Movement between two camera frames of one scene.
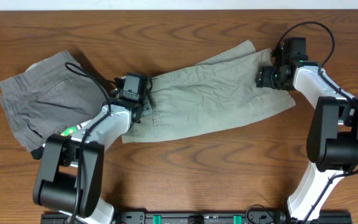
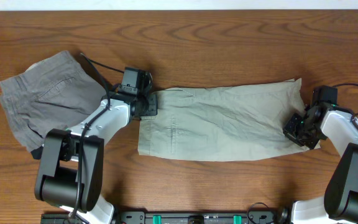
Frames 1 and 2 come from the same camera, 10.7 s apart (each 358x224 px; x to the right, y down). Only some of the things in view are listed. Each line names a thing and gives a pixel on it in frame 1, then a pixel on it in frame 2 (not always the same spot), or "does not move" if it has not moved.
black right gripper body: (270, 78) to (301, 132)
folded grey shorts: (48, 99) does not move
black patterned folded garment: (37, 153) does not move
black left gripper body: (144, 106) does not move
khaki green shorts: (219, 90) to (224, 122)
